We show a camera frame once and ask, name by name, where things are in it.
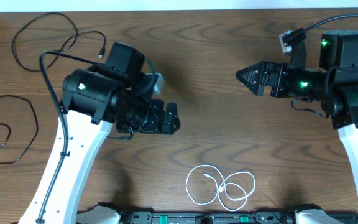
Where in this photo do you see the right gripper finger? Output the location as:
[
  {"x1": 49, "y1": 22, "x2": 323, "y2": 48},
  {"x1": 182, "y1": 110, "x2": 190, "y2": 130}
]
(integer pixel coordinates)
[
  {"x1": 236, "y1": 68, "x2": 264, "y2": 96},
  {"x1": 241, "y1": 61, "x2": 269, "y2": 73}
]

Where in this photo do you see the white USB cable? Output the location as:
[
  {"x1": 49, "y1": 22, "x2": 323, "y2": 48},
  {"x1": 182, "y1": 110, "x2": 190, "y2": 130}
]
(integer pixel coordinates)
[{"x1": 185, "y1": 164, "x2": 257, "y2": 212}]

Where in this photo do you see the black USB cable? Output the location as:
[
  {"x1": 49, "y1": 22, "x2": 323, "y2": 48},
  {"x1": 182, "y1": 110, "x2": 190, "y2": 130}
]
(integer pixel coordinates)
[{"x1": 11, "y1": 12, "x2": 107, "y2": 73}]

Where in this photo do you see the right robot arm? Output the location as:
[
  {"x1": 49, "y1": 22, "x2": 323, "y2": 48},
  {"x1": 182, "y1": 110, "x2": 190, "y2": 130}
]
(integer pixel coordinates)
[{"x1": 236, "y1": 29, "x2": 358, "y2": 196}]

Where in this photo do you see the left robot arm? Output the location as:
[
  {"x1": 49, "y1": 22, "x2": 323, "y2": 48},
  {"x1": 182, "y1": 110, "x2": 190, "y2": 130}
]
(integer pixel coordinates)
[{"x1": 20, "y1": 43, "x2": 180, "y2": 223}]

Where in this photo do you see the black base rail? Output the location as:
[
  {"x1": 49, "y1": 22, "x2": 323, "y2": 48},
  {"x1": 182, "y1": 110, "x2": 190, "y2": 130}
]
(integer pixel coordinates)
[{"x1": 76, "y1": 202, "x2": 358, "y2": 224}]

